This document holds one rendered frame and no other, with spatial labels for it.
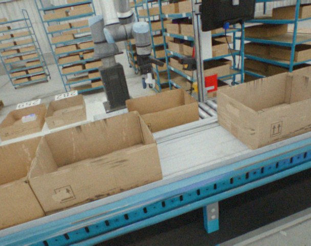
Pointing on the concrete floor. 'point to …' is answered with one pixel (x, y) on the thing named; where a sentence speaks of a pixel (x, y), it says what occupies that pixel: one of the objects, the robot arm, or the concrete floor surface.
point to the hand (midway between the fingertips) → (152, 83)
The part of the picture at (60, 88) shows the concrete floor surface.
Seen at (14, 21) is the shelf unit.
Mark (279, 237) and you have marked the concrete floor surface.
